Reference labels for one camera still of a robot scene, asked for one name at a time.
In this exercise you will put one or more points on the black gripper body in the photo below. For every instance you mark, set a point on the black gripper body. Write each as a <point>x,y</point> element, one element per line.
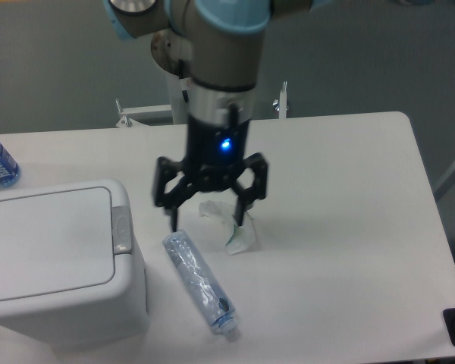
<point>212,153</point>

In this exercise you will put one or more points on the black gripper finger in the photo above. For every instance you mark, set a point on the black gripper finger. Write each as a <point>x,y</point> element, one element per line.
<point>258,189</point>
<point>171,188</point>

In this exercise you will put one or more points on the white plastic trash can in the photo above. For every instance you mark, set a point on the white plastic trash can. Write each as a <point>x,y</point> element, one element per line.
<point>115,309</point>

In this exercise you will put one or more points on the white trash can lid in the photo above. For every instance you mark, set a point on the white trash can lid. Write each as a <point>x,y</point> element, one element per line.
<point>54,242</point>

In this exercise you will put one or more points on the clear plastic bottle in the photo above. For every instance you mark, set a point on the clear plastic bottle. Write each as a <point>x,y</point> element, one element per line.
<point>201,284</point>

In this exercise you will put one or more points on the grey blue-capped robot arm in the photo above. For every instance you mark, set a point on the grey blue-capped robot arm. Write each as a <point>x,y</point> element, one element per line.
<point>220,50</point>

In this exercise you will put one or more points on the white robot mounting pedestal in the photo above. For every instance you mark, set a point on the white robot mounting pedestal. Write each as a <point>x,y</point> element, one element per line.
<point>127,117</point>

